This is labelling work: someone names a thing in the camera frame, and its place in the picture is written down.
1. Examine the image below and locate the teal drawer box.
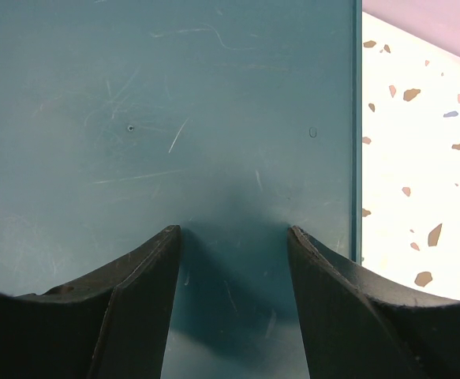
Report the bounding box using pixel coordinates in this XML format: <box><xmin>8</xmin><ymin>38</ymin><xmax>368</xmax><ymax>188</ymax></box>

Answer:
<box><xmin>0</xmin><ymin>1</ymin><xmax>361</xmax><ymax>378</ymax></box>

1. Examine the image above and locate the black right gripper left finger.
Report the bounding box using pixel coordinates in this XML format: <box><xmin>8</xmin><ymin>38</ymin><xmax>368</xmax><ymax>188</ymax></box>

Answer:
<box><xmin>0</xmin><ymin>225</ymin><xmax>181</xmax><ymax>378</ymax></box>

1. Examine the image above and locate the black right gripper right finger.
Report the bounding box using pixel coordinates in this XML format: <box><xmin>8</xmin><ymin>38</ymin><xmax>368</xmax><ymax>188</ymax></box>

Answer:
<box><xmin>287</xmin><ymin>226</ymin><xmax>460</xmax><ymax>378</ymax></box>

